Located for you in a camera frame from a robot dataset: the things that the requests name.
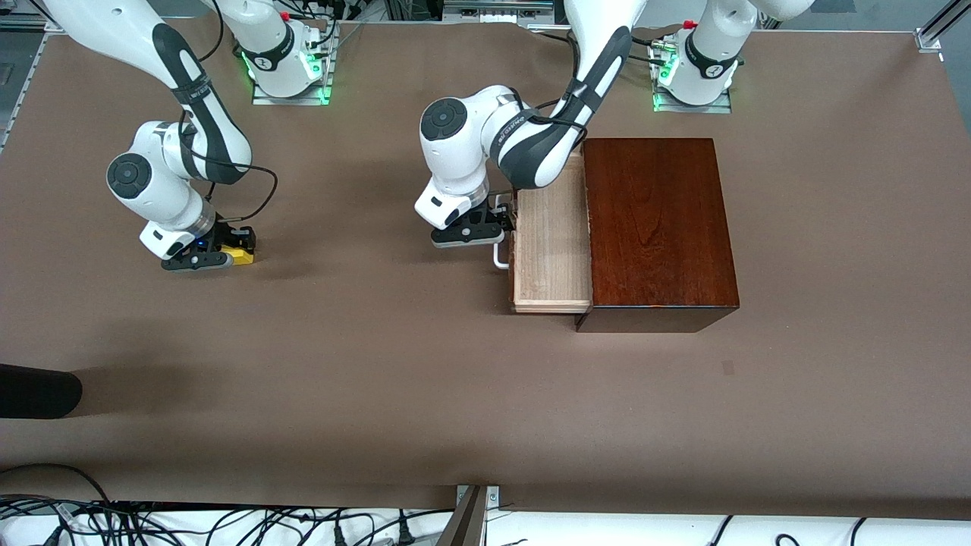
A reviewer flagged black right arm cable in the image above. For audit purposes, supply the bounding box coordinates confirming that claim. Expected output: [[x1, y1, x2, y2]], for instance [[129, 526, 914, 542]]
[[178, 106, 279, 224]]

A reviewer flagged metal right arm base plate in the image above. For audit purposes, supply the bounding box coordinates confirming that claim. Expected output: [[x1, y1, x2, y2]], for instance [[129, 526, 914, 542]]
[[252, 23, 336, 106]]

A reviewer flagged black rounded object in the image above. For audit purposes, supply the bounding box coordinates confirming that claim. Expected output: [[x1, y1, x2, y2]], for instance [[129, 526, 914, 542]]
[[0, 364, 83, 419]]

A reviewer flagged dark brown wooden cabinet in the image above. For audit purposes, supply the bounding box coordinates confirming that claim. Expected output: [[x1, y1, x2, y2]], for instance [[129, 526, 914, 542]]
[[574, 138, 742, 334]]

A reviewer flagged grey metal box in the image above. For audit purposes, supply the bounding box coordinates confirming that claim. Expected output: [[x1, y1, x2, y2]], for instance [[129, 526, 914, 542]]
[[442, 0, 556, 24]]

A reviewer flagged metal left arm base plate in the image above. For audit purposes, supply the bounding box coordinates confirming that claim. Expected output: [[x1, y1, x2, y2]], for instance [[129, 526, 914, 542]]
[[651, 45, 734, 115]]

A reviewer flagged wooden drawer with white handle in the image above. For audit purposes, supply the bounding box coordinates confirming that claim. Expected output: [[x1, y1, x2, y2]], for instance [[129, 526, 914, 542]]
[[492, 148, 595, 315]]

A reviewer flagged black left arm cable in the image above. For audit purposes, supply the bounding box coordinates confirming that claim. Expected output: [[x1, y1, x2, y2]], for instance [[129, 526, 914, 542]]
[[523, 30, 592, 145]]

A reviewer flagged grey metal post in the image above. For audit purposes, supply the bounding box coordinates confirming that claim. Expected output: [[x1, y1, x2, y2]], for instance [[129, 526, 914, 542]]
[[436, 485, 486, 546]]

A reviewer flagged black base cable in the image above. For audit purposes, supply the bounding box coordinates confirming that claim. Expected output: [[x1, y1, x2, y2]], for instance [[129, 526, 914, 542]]
[[531, 27, 674, 67]]

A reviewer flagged brown table cover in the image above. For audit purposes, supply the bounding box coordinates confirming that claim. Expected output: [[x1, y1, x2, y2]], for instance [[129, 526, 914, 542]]
[[0, 14, 971, 522]]

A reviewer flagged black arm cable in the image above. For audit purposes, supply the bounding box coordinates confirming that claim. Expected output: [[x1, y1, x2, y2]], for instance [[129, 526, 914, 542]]
[[178, 106, 279, 224], [523, 30, 592, 145]]

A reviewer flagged silver corner bracket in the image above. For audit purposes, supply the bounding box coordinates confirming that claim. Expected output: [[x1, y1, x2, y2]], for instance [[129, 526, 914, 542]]
[[455, 485, 501, 510]]

